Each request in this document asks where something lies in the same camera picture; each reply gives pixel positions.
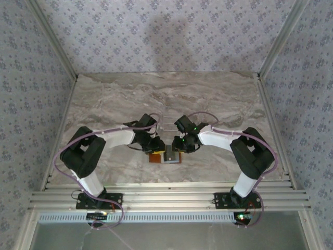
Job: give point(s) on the brown leather card holder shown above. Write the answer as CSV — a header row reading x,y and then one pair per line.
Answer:
x,y
154,158

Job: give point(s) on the clear plastic card tray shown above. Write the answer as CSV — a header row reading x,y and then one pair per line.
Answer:
x,y
167,117

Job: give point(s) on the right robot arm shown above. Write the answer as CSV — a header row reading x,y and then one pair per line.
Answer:
x,y
216,139

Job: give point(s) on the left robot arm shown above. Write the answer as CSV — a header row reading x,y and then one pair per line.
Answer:
x,y
117,136

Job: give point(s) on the aluminium extrusion base beam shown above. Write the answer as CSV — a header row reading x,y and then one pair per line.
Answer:
x,y
169,194

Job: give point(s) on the grey metal lower panel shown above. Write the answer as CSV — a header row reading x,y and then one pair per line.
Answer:
x,y
182,237

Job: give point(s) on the small black circuit board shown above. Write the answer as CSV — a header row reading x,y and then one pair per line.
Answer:
x,y
243,218

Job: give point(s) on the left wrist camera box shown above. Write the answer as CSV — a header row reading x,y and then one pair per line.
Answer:
x,y
155,135

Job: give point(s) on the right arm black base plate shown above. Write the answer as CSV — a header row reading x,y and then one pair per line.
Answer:
x,y
223,204

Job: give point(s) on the aluminium table side rail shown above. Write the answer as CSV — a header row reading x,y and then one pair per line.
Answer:
x,y
65,114
268,104

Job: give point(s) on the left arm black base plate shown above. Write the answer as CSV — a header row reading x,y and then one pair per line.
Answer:
x,y
79,205

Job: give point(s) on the aluminium upright frame post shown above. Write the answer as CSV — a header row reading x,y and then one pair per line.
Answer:
x,y
56,39
281,39

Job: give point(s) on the aluminium lower frame rail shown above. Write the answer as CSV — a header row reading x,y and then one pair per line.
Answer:
x,y
27,229
308,229

